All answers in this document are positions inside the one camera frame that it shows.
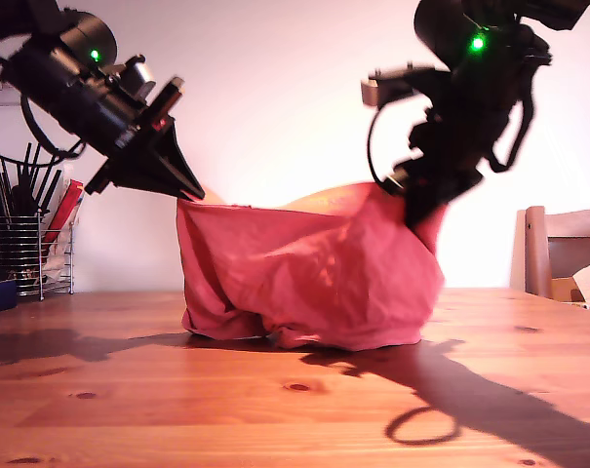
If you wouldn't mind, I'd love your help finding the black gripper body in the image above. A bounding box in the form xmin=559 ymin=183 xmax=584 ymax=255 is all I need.
xmin=69 ymin=77 xmax=186 ymax=184

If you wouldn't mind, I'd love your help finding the red underwear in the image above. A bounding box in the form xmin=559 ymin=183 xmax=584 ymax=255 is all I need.
xmin=176 ymin=180 xmax=447 ymax=352

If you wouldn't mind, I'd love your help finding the red chopstick packet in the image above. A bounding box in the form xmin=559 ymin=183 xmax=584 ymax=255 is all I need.
xmin=43 ymin=180 xmax=86 ymax=245

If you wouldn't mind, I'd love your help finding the wooden chair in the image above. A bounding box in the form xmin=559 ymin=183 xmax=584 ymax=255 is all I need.
xmin=522 ymin=207 xmax=590 ymax=302

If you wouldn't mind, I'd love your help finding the white plastic packet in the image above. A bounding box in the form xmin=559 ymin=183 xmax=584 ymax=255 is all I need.
xmin=40 ymin=228 xmax=74 ymax=284

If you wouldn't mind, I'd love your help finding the brown cardboard box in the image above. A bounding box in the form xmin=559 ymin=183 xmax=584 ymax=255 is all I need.
xmin=548 ymin=277 xmax=586 ymax=303

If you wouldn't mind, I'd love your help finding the thin black cable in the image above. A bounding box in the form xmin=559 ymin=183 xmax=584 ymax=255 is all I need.
xmin=366 ymin=101 xmax=408 ymax=194

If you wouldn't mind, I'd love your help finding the metal wire utensil holder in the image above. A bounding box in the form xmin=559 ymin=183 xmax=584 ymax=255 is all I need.
xmin=0 ymin=216 xmax=75 ymax=302

